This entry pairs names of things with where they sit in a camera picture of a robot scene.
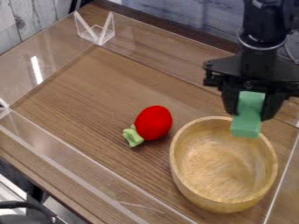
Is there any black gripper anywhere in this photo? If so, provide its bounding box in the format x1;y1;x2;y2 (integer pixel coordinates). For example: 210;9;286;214
203;50;299;121

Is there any green rectangular block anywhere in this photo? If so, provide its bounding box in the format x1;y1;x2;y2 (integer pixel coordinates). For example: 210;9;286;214
230;91;266;138

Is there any brown wooden bowl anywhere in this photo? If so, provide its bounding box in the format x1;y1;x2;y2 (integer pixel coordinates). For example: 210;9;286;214
170;116;278;214

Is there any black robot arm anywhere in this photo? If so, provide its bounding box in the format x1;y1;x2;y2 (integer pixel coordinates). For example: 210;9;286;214
203;0;299;121

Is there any red plush strawberry toy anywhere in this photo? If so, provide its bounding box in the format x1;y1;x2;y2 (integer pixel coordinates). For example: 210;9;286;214
123;105;174;147

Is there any clear acrylic enclosure wall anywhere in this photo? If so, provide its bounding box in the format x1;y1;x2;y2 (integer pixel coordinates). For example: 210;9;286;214
0;16;299;224

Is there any black metal bracket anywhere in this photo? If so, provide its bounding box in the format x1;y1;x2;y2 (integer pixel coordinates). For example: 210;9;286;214
26;195;68;224

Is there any black cable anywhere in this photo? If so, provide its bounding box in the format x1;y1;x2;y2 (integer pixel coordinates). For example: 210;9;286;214
0;200;36;218

